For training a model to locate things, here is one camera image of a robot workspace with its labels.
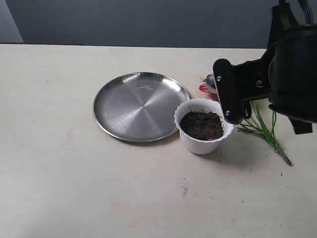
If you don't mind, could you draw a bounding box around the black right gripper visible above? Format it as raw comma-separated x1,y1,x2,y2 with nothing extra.
213,56,272,125

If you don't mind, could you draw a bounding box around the artificial red anthurium plant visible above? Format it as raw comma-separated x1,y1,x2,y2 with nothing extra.
199,74,293,166

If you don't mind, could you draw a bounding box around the white plastic flower pot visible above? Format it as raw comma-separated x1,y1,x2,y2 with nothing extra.
174,98,234,155

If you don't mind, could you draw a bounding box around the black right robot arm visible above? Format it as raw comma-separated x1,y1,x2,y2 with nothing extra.
213,0,317,134

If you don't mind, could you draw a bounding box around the dark soil in pot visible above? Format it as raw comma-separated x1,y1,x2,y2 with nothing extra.
180,112,224,141

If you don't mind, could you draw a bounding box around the round steel plate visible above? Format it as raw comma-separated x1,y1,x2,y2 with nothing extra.
93,72,190,143

